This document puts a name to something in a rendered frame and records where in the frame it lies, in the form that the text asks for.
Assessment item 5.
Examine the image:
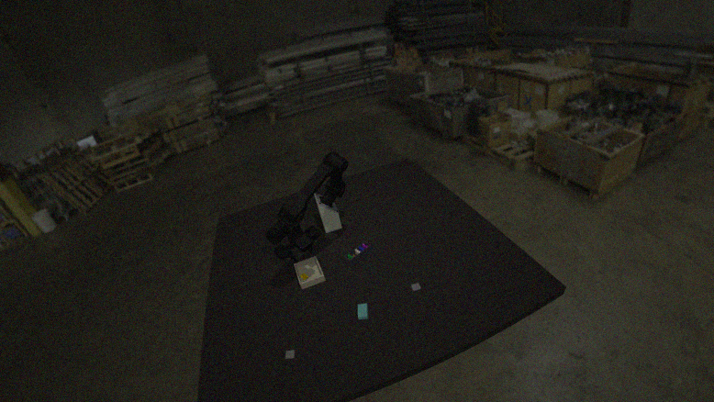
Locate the teal rectangular block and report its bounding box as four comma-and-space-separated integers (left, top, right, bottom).
358, 304, 368, 319

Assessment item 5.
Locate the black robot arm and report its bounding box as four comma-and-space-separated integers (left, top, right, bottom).
265, 152, 348, 252

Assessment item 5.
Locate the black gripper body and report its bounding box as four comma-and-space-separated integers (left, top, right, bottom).
274, 226, 321, 261

